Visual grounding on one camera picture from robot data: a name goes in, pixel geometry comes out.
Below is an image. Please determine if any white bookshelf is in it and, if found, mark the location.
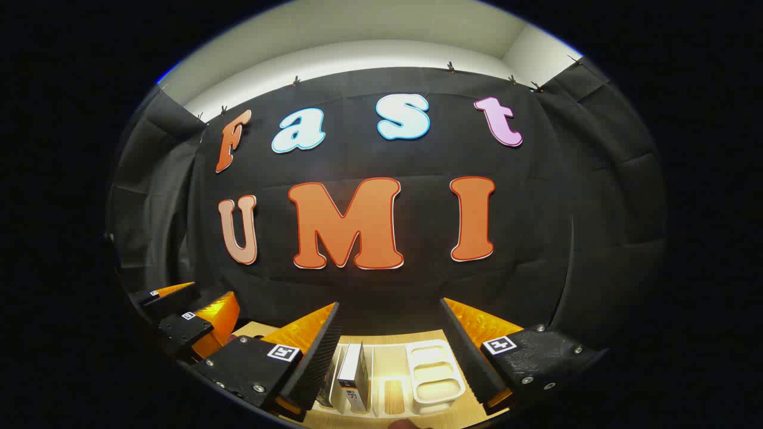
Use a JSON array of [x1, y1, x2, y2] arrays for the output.
[[322, 338, 467, 418]]

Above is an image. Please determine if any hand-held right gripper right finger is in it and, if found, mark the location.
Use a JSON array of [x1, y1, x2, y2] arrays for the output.
[[439, 297, 609, 416]]

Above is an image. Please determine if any blue book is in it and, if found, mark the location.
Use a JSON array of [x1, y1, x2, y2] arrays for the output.
[[315, 357, 339, 409]]

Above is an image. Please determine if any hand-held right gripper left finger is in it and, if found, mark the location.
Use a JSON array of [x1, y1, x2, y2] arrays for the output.
[[192, 302, 345, 422]]

